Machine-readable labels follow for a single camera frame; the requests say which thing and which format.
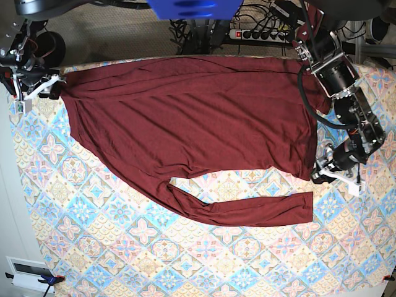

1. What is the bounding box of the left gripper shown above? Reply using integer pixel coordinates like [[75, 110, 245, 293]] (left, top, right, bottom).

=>
[[311, 140, 368, 184]]

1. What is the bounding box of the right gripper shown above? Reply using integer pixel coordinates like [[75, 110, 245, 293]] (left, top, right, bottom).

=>
[[12, 66, 61, 100]]

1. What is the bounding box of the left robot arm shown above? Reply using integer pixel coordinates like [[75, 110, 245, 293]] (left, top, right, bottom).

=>
[[293, 4, 386, 186]]

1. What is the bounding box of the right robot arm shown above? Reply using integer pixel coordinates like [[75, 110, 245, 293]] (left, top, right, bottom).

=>
[[1, 17, 66, 101]]

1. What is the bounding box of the orange black clamp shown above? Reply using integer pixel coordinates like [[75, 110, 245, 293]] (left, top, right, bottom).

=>
[[0, 71, 17, 98]]

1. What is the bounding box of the orange clamp lower right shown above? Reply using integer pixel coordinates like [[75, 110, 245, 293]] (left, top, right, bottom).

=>
[[383, 275, 395, 282]]

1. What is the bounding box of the patterned tablecloth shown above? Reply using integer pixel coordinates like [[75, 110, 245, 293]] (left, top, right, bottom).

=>
[[1, 66, 395, 296]]

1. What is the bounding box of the white power strip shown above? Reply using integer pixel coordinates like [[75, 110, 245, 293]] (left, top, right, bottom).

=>
[[228, 29, 287, 43]]

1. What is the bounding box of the round speaker top right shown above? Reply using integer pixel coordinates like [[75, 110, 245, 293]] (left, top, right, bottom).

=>
[[366, 15, 390, 45]]

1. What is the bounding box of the blue clamp lower left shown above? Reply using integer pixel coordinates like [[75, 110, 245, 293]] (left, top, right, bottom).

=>
[[4, 271, 66, 297]]

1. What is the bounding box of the blue plastic mount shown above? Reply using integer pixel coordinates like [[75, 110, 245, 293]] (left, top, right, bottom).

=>
[[147, 0, 243, 20]]

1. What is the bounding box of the tangle of black cables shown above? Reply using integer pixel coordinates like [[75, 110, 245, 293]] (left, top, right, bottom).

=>
[[168, 18, 230, 56]]

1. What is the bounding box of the white wall box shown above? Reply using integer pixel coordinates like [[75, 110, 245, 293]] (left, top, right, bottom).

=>
[[6, 256, 53, 293]]

